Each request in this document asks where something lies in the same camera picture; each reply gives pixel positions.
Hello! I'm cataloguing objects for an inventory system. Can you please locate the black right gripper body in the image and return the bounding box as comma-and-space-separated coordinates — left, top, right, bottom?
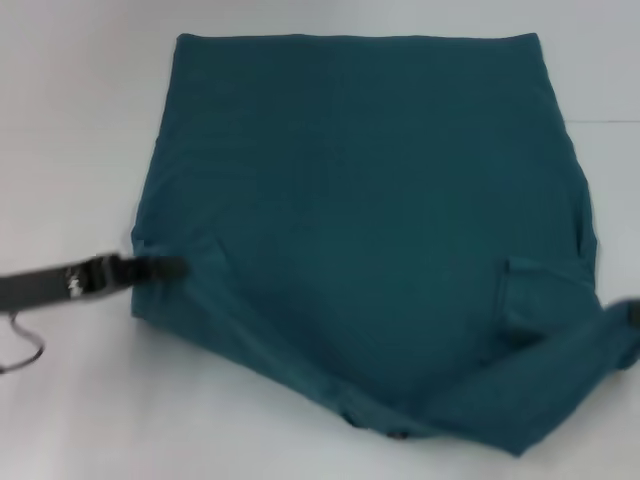
607, 296, 640, 327

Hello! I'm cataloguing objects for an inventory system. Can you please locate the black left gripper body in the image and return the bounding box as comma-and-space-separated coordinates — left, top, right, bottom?
0, 254, 109, 314

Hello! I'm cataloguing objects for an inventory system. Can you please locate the teal blue shirt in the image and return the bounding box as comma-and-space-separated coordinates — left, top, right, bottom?
128, 32, 640, 446

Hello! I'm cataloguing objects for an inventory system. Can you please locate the left arm cable with plug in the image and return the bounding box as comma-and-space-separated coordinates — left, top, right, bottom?
0, 310, 47, 375

